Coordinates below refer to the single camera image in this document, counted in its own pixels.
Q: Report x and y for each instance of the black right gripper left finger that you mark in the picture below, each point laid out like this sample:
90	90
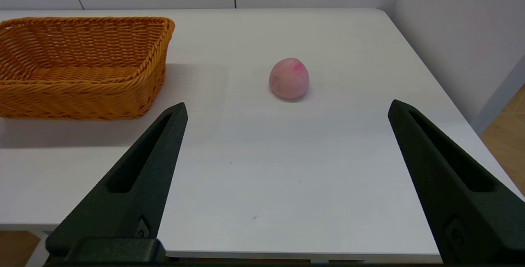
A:
135	185

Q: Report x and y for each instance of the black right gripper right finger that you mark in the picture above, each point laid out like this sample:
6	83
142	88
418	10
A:
451	193

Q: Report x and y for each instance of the orange woven wicker basket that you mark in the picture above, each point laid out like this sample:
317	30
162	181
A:
82	90

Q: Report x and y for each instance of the pink peach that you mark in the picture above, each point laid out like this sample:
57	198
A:
289	80

